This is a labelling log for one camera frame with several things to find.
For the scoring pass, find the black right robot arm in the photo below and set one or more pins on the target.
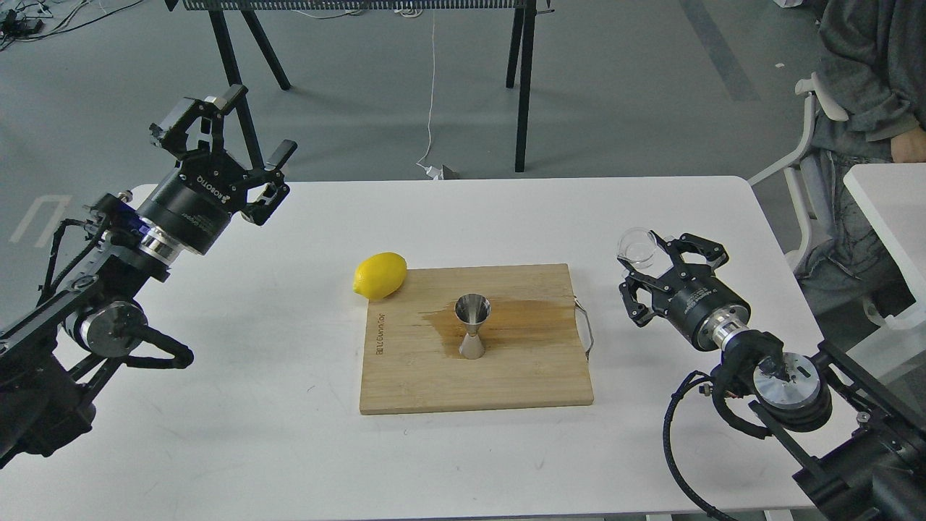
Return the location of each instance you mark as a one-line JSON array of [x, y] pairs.
[[762, 390]]

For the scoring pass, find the white side table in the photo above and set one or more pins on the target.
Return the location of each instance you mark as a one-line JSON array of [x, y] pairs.
[[892, 197]]

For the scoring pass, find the white office chair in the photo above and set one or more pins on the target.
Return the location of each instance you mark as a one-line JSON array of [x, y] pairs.
[[802, 172]]

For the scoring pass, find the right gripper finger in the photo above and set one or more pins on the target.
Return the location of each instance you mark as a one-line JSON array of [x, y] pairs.
[[714, 255], [635, 281]]

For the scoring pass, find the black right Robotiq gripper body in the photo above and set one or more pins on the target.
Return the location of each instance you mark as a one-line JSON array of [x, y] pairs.
[[702, 309]]

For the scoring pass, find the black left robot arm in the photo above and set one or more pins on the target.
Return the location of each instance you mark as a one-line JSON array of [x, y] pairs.
[[87, 322]]

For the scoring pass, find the small clear glass cup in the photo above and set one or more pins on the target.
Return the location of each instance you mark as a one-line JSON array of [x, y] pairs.
[[637, 248]]

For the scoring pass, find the steel cocktail jigger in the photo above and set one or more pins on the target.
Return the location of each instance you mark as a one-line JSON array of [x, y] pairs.
[[472, 310]]

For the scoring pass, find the black metal table frame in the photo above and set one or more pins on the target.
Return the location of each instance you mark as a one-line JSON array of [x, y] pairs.
[[409, 68]]

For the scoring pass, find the bamboo cutting board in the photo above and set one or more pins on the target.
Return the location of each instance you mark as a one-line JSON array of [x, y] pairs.
[[533, 356]]

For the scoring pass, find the person in grey clothes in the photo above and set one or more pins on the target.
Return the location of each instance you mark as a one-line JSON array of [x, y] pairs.
[[872, 63]]

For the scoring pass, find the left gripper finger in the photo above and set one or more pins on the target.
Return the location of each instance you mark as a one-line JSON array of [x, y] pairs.
[[272, 179], [173, 133]]

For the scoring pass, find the yellow lemon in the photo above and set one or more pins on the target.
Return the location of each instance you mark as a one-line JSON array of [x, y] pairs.
[[380, 275]]

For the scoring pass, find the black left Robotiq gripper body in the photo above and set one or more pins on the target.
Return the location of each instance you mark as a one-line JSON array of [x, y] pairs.
[[195, 202]]

